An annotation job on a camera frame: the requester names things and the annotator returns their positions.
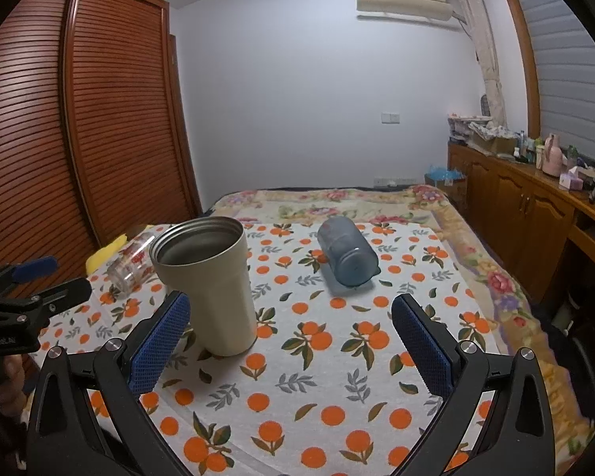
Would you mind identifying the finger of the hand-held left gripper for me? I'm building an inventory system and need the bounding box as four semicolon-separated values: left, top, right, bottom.
0;256;59;299
10;278;93;325

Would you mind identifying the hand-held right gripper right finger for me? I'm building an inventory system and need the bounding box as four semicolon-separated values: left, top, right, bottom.
391;294;559;476

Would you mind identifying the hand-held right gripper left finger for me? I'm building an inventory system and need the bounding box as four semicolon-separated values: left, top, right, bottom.
27;290;192;476

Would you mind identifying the blue translucent cup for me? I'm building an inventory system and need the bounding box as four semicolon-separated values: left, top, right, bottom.
317;215;380;288

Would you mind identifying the clear printed glass cup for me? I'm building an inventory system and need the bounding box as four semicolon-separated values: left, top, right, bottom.
105;228;169;301

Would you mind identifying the cream metal cup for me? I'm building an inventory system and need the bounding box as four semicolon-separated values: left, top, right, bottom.
149;217;257;357

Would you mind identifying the person's left hand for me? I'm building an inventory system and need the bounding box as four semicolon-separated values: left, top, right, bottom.
0;354;33;413

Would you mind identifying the yellow cloth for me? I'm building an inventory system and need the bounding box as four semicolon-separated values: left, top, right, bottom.
86;235;130;273

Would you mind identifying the floral blanket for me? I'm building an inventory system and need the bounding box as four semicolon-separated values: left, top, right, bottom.
198;184;595;457

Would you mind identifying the orange fruit print tablecloth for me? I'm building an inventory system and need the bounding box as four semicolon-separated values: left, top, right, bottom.
22;221;507;476

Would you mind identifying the cardboard box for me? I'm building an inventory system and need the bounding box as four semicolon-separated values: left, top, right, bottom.
425;176;469;211

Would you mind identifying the wooden sideboard cabinet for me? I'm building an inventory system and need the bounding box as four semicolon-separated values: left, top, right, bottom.
447;141;595;303

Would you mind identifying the blue plastic bag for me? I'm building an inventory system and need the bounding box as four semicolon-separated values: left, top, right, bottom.
425;163;469;182

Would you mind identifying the brown louvered wooden wardrobe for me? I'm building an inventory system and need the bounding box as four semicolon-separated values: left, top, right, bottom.
0;0;204;278

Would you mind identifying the pink tissue box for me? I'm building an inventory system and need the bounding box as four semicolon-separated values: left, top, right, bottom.
559;171;586;192

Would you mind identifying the stack of folded cloths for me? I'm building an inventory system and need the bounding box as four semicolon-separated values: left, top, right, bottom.
447;114;497;144

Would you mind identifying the pink thermos flask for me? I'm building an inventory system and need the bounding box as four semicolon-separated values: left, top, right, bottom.
543;134;564;176

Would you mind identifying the pale patterned curtain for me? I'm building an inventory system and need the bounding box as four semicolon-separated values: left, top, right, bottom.
451;0;509;130

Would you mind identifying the window with grey blinds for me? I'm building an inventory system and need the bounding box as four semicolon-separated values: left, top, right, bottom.
496;0;595;172

